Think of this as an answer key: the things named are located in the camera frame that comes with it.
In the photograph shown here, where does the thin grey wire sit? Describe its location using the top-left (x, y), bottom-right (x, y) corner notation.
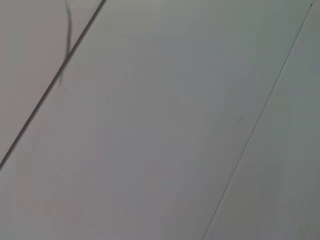
top-left (58, 0), bottom-right (73, 88)

